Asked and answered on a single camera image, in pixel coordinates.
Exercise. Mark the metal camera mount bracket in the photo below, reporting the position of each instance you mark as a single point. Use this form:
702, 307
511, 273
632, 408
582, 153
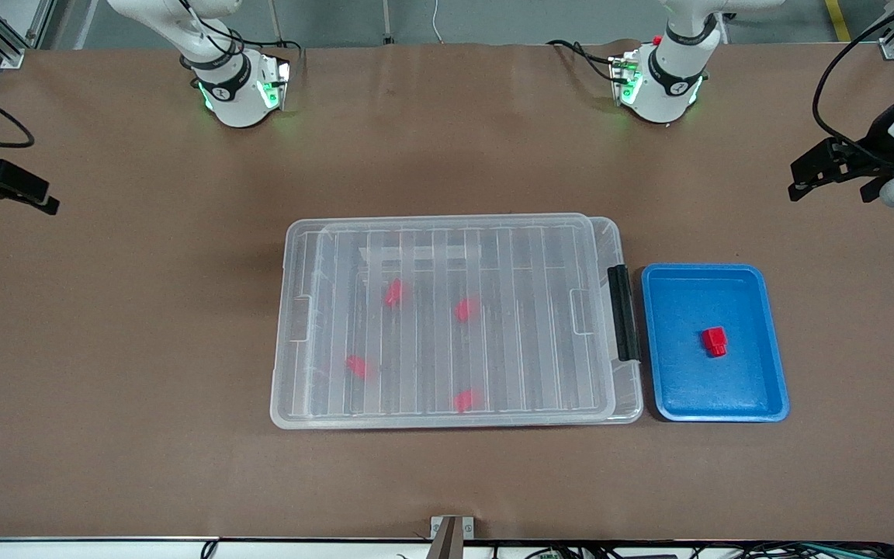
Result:
451, 537

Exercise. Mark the clear plastic box lid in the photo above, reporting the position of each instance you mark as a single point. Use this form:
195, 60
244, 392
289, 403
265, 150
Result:
416, 349

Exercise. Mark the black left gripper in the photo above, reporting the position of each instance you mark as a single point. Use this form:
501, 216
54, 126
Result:
871, 160

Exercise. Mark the red block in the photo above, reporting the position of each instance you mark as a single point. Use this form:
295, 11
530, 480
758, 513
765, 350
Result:
464, 400
715, 341
466, 309
393, 293
358, 366

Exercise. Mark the blue plastic tray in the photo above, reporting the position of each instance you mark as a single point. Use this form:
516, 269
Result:
726, 388

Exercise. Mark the grey metal pole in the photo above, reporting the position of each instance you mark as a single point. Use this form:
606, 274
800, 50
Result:
386, 23
275, 22

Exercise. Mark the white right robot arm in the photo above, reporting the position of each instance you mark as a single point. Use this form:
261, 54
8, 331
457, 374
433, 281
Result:
237, 93

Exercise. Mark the clear plastic storage box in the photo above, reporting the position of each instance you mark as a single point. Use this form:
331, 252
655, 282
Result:
630, 400

